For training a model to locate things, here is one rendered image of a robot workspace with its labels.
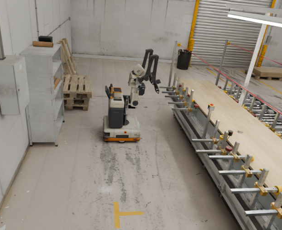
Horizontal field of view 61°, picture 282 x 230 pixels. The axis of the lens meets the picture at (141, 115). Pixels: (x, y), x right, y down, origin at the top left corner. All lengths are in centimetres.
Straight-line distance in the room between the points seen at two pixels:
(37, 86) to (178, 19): 752
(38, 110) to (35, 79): 52
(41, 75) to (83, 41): 640
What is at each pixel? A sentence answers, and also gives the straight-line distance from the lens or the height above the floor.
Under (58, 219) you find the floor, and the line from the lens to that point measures 323.
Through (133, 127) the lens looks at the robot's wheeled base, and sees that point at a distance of 441.
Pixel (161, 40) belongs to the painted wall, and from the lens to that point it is 1037.
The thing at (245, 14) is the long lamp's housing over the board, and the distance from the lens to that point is 351.
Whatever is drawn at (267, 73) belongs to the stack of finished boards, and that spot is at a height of 26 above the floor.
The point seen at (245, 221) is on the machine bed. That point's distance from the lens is 333.
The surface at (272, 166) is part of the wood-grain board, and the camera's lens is 309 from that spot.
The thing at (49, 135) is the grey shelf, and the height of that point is 21.
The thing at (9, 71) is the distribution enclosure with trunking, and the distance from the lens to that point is 298.
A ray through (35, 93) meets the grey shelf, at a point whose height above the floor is 96.
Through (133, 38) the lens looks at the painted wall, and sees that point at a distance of 1016.
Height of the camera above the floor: 243
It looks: 26 degrees down
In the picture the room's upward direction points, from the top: 6 degrees clockwise
